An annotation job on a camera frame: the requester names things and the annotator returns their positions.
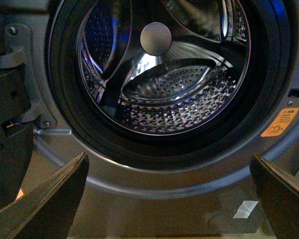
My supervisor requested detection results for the black rubber door gasket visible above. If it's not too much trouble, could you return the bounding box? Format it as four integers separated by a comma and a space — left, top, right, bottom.
48, 0, 290, 170

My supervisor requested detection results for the grey door hinge bracket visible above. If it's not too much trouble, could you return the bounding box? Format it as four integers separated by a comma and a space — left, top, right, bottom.
0, 23, 72, 136

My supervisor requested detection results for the orange warning sticker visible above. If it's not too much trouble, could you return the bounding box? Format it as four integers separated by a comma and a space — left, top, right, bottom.
261, 108, 299, 137

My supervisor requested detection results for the black washing machine door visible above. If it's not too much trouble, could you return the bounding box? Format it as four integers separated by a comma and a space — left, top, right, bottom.
0, 0, 34, 216

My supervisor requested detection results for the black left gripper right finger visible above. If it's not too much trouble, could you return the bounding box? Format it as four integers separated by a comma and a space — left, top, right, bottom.
250, 155, 299, 239

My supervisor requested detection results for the grey front-load washing machine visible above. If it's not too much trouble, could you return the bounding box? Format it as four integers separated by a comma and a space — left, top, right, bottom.
0, 0, 299, 239

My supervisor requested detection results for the round grey drum hub cap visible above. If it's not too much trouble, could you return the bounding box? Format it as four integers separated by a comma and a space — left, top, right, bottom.
140, 22, 172, 56

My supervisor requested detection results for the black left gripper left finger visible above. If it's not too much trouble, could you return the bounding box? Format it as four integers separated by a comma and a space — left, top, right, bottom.
0, 152, 89, 239

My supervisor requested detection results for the round filter cover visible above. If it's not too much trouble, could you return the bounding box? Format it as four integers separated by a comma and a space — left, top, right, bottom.
207, 210, 263, 234

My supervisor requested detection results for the steel perforated drum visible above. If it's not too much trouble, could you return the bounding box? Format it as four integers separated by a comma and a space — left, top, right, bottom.
77, 0, 252, 136

